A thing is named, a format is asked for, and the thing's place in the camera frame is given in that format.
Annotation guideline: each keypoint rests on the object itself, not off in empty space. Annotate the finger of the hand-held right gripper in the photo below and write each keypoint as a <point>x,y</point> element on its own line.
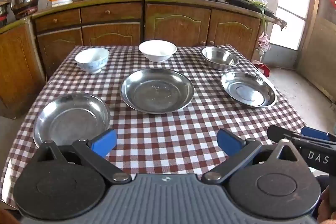
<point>281,132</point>
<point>315,132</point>

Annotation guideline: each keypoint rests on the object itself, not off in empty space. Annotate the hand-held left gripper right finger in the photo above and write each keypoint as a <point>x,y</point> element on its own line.
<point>229,141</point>

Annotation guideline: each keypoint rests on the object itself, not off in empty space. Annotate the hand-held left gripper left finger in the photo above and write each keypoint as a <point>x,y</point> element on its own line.
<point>103,142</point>

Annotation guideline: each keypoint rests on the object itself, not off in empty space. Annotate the large steel plate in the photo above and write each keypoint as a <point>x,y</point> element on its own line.
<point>157,90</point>

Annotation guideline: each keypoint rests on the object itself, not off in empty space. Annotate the blue patterned white bowl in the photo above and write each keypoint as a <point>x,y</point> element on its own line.
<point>92,61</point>

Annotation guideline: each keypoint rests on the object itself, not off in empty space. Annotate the small steel bowl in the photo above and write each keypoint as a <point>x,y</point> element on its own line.
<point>219,57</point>

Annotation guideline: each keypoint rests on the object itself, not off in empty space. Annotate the plain white bowl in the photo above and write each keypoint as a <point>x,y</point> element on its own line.
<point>157,50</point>

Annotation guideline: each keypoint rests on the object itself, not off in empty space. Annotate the brown white checkered tablecloth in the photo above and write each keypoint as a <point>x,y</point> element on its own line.
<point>170,129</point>

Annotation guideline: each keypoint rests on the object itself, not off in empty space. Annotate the red bag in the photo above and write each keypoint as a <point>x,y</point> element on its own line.
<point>263,70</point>

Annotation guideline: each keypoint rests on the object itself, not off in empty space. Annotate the brown door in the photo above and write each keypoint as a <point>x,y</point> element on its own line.
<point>320,50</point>

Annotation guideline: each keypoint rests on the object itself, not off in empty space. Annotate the green onion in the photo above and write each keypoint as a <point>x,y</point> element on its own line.
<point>263,18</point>

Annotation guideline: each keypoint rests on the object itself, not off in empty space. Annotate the wooden corner cabinet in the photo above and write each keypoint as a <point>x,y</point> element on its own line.
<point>15,61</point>

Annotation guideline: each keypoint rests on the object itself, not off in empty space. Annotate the wooden two-door cabinet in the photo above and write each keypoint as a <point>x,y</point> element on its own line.
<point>178,24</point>

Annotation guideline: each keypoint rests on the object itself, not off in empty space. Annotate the wooden cabinet with drawers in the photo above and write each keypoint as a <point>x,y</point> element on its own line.
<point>105,14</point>

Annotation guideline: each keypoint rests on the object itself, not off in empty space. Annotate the black cooktop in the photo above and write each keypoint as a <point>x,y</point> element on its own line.
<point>244,2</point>

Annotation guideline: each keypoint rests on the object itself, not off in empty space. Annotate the black induction cooker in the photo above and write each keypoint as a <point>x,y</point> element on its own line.
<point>25,14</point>

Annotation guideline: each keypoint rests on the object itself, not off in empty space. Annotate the red induction cooker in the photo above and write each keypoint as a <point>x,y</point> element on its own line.
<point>4,22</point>

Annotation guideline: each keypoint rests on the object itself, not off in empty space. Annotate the steel pan with brown lid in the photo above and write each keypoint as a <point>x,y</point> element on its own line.
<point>4,10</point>

